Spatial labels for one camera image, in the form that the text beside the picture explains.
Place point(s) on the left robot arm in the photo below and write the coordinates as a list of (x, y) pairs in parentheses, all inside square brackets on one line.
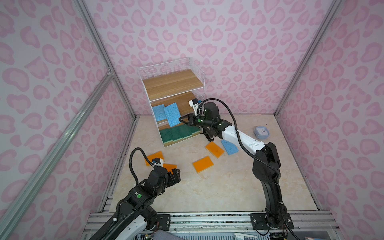
[(134, 213)]

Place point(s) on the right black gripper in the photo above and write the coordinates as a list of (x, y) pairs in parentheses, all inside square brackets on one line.
[(192, 119)]

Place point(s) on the orange sponge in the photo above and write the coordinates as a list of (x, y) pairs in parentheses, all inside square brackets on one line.
[(203, 164), (155, 155), (169, 167), (214, 149)]

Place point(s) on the white wire wooden shelf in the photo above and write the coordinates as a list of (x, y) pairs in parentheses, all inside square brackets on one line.
[(177, 81)]

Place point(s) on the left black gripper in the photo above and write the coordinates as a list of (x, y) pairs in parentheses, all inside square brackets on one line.
[(172, 180)]

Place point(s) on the light blue round container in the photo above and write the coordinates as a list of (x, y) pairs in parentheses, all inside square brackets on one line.
[(261, 132)]

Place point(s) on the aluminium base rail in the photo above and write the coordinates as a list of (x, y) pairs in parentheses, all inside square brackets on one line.
[(220, 225)]

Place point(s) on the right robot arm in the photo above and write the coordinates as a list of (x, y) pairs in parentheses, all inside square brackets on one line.
[(266, 161)]

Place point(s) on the green sponge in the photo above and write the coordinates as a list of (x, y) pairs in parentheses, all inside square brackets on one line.
[(177, 133), (186, 131), (194, 130), (166, 135)]

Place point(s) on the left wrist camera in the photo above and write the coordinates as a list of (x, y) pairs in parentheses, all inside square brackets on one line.
[(157, 162)]

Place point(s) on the black stapler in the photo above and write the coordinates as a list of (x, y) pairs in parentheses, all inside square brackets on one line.
[(208, 134)]

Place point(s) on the orange sponge back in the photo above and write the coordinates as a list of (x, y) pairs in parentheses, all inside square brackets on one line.
[(214, 149)]

